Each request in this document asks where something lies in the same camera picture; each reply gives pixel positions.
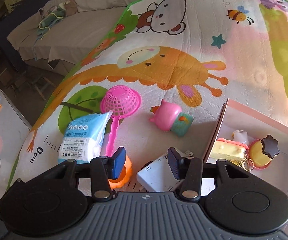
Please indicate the orange plastic toy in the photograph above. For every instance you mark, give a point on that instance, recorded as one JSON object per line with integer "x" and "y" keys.
{"x": 124, "y": 177}

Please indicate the pink cardboard box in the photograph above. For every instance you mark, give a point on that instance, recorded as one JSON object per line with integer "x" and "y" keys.
{"x": 236, "y": 116}

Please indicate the yellow pudding toy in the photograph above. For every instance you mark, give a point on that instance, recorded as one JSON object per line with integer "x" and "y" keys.
{"x": 263, "y": 151}

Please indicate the pink pig toy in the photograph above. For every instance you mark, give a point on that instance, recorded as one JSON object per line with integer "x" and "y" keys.
{"x": 170, "y": 117}

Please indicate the beige sofa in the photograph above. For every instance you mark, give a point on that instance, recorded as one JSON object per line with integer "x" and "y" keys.
{"x": 69, "y": 40}

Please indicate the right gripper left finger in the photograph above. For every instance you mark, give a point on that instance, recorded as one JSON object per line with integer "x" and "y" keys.
{"x": 104, "y": 168}

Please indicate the colourful cartoon play mat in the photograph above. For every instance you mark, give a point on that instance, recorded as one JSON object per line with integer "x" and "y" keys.
{"x": 195, "y": 53}

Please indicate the white battery charger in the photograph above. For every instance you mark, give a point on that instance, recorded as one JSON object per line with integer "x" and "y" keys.
{"x": 157, "y": 176}

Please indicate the pink plastic strainer scoop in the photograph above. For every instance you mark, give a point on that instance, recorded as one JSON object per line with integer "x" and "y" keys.
{"x": 122, "y": 102}

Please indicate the small white yellow toy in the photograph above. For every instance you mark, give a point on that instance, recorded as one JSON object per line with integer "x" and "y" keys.
{"x": 240, "y": 136}

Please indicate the blue white wipes packet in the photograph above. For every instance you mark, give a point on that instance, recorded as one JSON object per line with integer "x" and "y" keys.
{"x": 83, "y": 138}

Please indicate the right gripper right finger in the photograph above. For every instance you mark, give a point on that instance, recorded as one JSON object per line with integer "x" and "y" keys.
{"x": 189, "y": 170}

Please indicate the green cloth on sofa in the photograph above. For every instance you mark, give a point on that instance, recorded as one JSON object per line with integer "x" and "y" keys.
{"x": 53, "y": 16}

